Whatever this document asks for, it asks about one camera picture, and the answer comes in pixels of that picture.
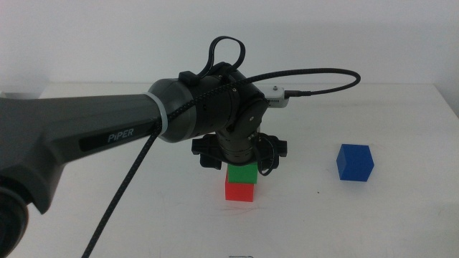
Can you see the blue cube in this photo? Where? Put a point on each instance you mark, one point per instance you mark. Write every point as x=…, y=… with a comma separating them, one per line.
x=355, y=163

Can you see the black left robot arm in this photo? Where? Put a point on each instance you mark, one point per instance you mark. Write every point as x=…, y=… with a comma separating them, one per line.
x=71, y=122

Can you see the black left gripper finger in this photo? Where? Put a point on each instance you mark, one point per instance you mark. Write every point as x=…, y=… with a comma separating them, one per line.
x=211, y=163
x=267, y=165

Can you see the red cube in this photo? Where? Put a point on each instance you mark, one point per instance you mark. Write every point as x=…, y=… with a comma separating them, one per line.
x=239, y=192

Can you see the green cube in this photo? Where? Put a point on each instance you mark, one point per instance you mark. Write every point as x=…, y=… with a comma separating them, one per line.
x=244, y=173

